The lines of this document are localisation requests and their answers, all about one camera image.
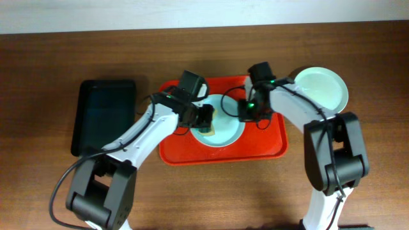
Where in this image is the green yellow scrub sponge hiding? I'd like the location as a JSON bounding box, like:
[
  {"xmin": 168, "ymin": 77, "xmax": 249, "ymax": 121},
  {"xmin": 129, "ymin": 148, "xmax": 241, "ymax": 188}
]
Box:
[{"xmin": 198, "ymin": 109, "xmax": 217, "ymax": 136}]

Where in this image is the light blue plate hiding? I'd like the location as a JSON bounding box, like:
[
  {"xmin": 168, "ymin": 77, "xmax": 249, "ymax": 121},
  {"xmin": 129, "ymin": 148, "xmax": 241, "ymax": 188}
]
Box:
[{"xmin": 190, "ymin": 94, "xmax": 245, "ymax": 148}]

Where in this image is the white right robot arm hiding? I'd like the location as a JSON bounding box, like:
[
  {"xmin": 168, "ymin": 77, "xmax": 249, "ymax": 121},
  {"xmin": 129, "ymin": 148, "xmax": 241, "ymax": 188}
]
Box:
[{"xmin": 239, "ymin": 77, "xmax": 369, "ymax": 229}]

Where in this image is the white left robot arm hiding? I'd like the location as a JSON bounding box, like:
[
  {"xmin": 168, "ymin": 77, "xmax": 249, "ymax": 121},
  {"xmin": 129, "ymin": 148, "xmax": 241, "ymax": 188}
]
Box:
[{"xmin": 66, "ymin": 92, "xmax": 215, "ymax": 229}]

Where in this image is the red plastic tray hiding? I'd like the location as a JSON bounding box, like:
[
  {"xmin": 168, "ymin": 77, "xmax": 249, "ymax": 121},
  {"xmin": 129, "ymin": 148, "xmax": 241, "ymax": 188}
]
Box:
[{"xmin": 159, "ymin": 75, "xmax": 288, "ymax": 165}]

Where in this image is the black plastic tray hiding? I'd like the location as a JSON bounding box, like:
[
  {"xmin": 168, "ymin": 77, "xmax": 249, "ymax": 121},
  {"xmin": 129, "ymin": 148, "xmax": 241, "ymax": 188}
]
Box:
[{"xmin": 70, "ymin": 79, "xmax": 136, "ymax": 157}]

